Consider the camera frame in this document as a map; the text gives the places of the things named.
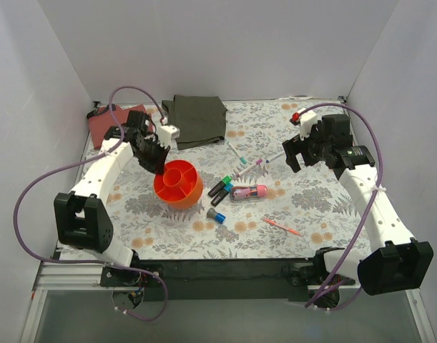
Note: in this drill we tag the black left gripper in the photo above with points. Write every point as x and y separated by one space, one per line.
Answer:
149 151

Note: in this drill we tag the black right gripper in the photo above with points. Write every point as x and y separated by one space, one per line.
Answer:
301 150

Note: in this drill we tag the orange round divided container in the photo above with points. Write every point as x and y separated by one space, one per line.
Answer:
180 187

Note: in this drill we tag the white pen pink cap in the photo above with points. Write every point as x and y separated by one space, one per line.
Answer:
247 169

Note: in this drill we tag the white pen teal cap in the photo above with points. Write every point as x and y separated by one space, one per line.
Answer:
237 153

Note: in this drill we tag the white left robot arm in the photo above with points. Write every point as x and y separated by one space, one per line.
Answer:
81 216

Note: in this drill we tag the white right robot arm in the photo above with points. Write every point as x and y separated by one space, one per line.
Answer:
398 261

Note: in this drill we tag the white pen blue cap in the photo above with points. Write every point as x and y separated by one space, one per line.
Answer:
273 158

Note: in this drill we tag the pink clear pencil case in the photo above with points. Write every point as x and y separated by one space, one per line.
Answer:
239 193

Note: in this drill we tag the olive green folded cloth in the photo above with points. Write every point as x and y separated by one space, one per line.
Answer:
200 119

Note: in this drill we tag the floral patterned table mat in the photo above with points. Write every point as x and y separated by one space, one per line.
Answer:
311 201

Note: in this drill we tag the black highlighter green cap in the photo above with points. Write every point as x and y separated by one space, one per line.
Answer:
219 186

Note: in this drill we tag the grey blue short marker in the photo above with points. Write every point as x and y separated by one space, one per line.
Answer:
216 216

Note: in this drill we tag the black highlighter blue cap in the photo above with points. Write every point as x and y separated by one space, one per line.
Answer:
221 194

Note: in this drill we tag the orange pen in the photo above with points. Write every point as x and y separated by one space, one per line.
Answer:
275 224

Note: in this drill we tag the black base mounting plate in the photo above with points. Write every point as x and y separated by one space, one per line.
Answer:
217 279

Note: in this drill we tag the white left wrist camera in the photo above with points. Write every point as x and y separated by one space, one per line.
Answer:
166 133

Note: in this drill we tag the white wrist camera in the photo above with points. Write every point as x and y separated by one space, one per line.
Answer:
305 120
166 133

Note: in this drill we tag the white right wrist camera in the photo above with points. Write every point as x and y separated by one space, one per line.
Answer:
305 120

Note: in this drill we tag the red pouch with black strap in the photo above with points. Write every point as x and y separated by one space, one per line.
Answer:
104 126

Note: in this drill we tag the aluminium frame rail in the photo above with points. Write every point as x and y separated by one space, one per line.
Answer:
87 277

